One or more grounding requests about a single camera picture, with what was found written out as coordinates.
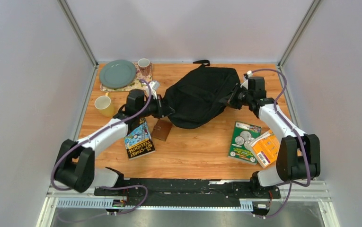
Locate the yellow mug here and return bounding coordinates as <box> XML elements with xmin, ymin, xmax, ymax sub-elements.
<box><xmin>94</xmin><ymin>92</ymin><xmax>115</xmax><ymax>118</ymax></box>

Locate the black backpack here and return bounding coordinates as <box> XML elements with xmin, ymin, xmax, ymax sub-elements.
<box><xmin>163</xmin><ymin>60</ymin><xmax>240</xmax><ymax>129</ymax></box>

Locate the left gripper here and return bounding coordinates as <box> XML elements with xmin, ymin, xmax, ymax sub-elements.
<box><xmin>138</xmin><ymin>96</ymin><xmax>176</xmax><ymax>120</ymax></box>

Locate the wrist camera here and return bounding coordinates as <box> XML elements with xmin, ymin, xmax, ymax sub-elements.
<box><xmin>149</xmin><ymin>80</ymin><xmax>160</xmax><ymax>94</ymax></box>
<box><xmin>240</xmin><ymin>70</ymin><xmax>253</xmax><ymax>90</ymax></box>

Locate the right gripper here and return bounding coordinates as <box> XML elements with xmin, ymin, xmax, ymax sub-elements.
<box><xmin>218</xmin><ymin>84</ymin><xmax>252</xmax><ymax>111</ymax></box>

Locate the Treehouse storey book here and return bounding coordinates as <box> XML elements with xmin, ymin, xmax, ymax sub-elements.
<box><xmin>124</xmin><ymin>118</ymin><xmax>156</xmax><ymax>160</ymax></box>

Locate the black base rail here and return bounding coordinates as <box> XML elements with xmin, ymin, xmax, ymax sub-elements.
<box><xmin>94</xmin><ymin>178</ymin><xmax>281</xmax><ymax>214</ymax></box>

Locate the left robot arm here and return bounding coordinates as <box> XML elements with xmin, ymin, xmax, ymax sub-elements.
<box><xmin>50</xmin><ymin>89</ymin><xmax>175</xmax><ymax>196</ymax></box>

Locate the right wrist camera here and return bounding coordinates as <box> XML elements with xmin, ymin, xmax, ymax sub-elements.
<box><xmin>240</xmin><ymin>70</ymin><xmax>253</xmax><ymax>90</ymax></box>

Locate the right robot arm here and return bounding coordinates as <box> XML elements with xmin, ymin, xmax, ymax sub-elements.
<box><xmin>227</xmin><ymin>77</ymin><xmax>320</xmax><ymax>198</ymax></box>

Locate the floral tray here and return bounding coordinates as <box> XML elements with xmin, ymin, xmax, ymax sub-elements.
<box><xmin>98</xmin><ymin>62</ymin><xmax>153</xmax><ymax>92</ymax></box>

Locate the brown patterned mug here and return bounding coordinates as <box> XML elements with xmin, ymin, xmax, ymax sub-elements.
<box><xmin>137</xmin><ymin>58</ymin><xmax>152</xmax><ymax>76</ymax></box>

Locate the orange book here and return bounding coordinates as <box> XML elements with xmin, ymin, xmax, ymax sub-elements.
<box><xmin>248</xmin><ymin>130</ymin><xmax>280</xmax><ymax>168</ymax></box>

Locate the green coin book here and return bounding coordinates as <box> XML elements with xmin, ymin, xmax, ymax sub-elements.
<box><xmin>228</xmin><ymin>121</ymin><xmax>262</xmax><ymax>165</ymax></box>

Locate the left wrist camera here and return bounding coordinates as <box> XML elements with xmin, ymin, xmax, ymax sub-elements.
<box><xmin>149</xmin><ymin>80</ymin><xmax>160</xmax><ymax>94</ymax></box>

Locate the brown leather wallet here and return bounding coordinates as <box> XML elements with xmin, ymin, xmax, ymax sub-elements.
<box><xmin>151</xmin><ymin>119</ymin><xmax>173</xmax><ymax>141</ymax></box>

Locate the grey-green plate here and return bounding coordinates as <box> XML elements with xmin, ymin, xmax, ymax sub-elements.
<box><xmin>99</xmin><ymin>60</ymin><xmax>136</xmax><ymax>89</ymax></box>

